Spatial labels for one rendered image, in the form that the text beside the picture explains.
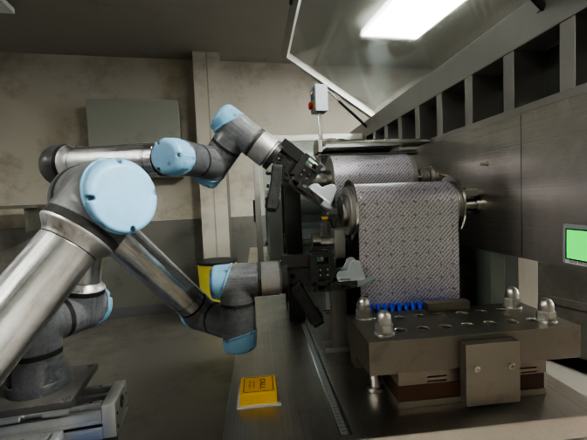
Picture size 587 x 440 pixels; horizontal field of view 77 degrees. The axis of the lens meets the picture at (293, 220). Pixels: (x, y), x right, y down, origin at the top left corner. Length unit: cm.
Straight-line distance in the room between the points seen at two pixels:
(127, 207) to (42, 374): 68
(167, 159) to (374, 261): 49
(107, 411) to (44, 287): 64
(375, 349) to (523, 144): 51
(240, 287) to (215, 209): 355
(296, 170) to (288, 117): 394
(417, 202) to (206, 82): 383
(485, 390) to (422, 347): 13
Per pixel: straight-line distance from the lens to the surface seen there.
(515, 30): 98
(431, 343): 73
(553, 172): 84
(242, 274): 80
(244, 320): 82
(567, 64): 85
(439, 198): 91
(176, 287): 85
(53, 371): 120
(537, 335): 83
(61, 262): 60
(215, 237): 434
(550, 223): 84
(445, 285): 94
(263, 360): 95
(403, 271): 89
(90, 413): 119
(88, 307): 123
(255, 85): 483
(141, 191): 62
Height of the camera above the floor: 128
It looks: 3 degrees down
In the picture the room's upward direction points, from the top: 2 degrees counter-clockwise
